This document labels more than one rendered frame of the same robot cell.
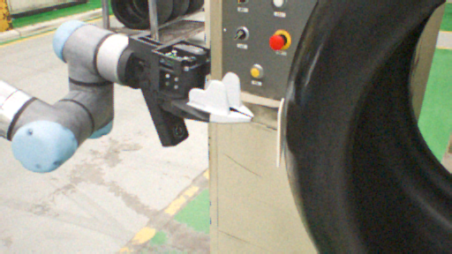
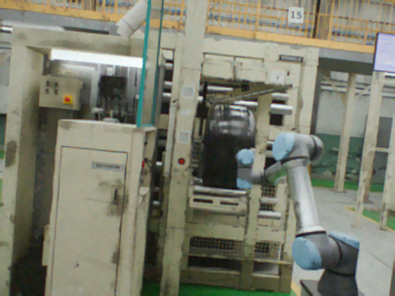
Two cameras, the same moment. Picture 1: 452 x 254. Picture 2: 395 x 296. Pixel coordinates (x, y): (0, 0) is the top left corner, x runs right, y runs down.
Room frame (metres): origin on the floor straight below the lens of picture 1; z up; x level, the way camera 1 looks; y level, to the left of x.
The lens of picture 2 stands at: (1.92, 1.67, 1.31)
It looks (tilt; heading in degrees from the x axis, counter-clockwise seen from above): 4 degrees down; 236
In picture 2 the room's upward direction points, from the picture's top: 6 degrees clockwise
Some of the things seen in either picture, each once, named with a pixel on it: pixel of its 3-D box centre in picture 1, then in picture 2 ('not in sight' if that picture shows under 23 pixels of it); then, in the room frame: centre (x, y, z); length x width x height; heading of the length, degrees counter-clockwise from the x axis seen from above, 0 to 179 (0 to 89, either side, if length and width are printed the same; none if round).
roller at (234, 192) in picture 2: not in sight; (219, 190); (0.45, -0.26, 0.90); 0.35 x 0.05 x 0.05; 148
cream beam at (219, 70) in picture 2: not in sight; (242, 74); (0.11, -0.56, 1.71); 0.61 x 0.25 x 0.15; 148
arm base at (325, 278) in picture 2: not in sight; (339, 279); (0.63, 0.80, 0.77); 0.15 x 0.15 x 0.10
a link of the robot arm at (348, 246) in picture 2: not in sight; (341, 250); (0.64, 0.80, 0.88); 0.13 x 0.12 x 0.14; 171
